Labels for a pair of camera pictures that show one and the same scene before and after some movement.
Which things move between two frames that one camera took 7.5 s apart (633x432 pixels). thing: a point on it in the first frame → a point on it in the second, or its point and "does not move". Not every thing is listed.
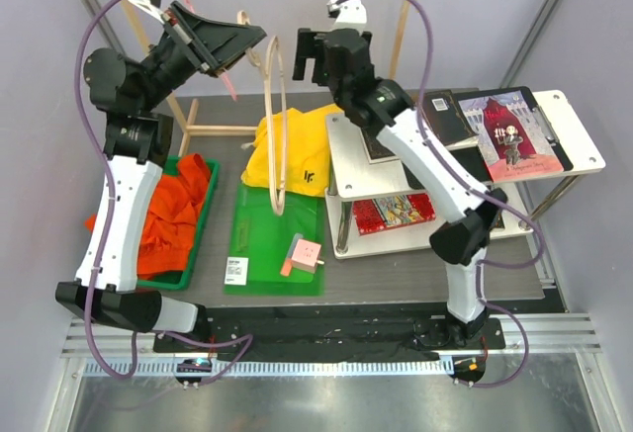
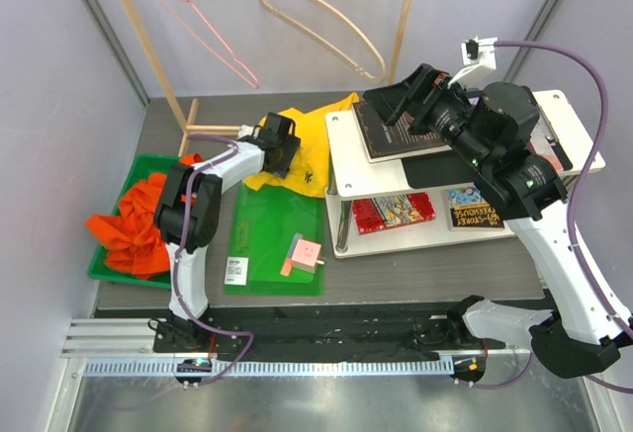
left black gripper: [208, 44] → [282, 167]
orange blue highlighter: [287, 265] does not move
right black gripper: [309, 44] → [430, 88]
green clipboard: [260, 241] does not move
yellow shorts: [308, 161] does not move
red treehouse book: [375, 215] does not move
